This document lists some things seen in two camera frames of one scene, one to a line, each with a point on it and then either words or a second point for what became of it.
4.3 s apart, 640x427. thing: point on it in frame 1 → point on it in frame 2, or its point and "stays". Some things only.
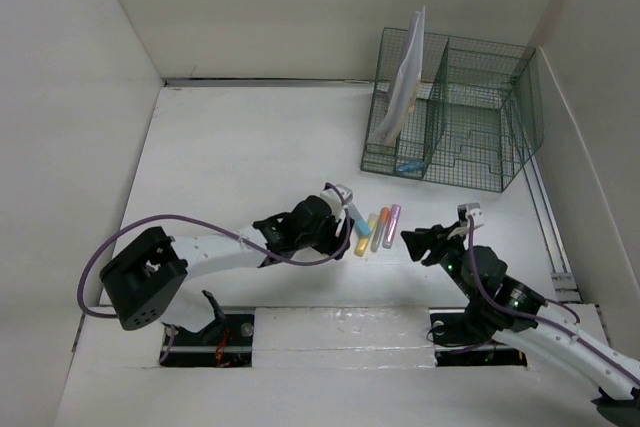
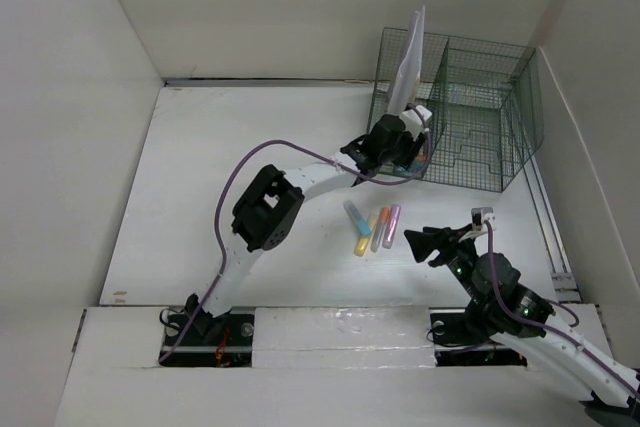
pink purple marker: (392, 225) stays
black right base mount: (454, 346) stays
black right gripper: (434, 238) stays
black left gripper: (333, 244) → (409, 148)
